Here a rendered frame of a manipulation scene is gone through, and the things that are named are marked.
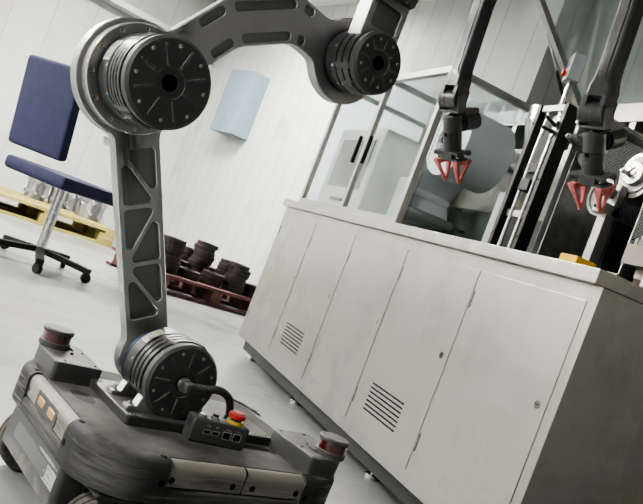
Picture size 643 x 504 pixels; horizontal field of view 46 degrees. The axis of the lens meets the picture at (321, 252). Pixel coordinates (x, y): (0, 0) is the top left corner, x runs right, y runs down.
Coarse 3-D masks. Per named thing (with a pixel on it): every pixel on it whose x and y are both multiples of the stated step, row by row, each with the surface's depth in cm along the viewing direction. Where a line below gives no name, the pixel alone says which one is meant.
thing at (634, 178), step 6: (636, 162) 230; (630, 168) 231; (636, 168) 230; (642, 168) 227; (624, 174) 233; (630, 174) 230; (636, 174) 228; (642, 174) 226; (624, 180) 232; (630, 180) 230; (636, 180) 227; (642, 180) 227
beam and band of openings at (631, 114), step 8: (624, 104) 297; (632, 104) 293; (640, 104) 289; (616, 112) 299; (624, 112) 295; (632, 112) 291; (640, 112) 287; (576, 120) 320; (624, 120) 294; (632, 120) 290; (640, 120) 286; (576, 128) 318; (632, 128) 289; (640, 128) 289; (568, 144) 331; (568, 152) 317
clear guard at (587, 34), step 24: (552, 0) 306; (576, 0) 294; (600, 0) 284; (552, 24) 313; (576, 24) 301; (600, 24) 290; (576, 48) 309; (600, 48) 297; (624, 72) 292; (624, 96) 299
